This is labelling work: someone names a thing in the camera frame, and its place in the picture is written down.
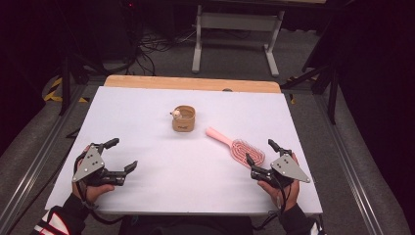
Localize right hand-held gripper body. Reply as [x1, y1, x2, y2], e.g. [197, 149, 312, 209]
[250, 153, 311, 190]

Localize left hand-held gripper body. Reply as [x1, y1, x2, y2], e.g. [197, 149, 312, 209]
[71, 142, 127, 188]

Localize pink hairbrush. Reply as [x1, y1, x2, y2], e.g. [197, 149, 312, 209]
[205, 126, 266, 169]

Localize person's right hand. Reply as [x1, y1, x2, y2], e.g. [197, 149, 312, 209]
[256, 178, 301, 212]

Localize person's left hand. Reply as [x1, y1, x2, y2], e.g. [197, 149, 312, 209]
[71, 180, 115, 208]

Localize white table sheet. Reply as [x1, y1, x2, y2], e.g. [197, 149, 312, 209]
[44, 85, 324, 216]

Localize wooden table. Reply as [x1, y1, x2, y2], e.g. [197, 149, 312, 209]
[103, 74, 282, 94]

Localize black tripod stand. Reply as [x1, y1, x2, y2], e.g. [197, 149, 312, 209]
[48, 52, 109, 117]

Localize yellow black hazard tape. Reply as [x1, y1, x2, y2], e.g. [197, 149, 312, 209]
[43, 76, 90, 104]

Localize black metal stand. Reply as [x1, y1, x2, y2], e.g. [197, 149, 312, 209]
[281, 62, 341, 125]

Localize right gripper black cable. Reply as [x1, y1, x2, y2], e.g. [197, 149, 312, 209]
[253, 175, 295, 232]

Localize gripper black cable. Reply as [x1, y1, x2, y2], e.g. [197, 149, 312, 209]
[72, 153, 126, 226]
[253, 175, 295, 232]

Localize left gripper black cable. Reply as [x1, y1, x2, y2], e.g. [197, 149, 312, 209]
[72, 153, 126, 226]

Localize aluminium floor rail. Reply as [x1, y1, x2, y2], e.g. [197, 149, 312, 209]
[0, 83, 88, 229]
[311, 92, 386, 235]

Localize tangle of floor cables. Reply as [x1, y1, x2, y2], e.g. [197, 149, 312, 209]
[128, 27, 199, 76]

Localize white metal desk frame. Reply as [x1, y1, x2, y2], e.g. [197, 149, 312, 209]
[191, 4, 286, 78]

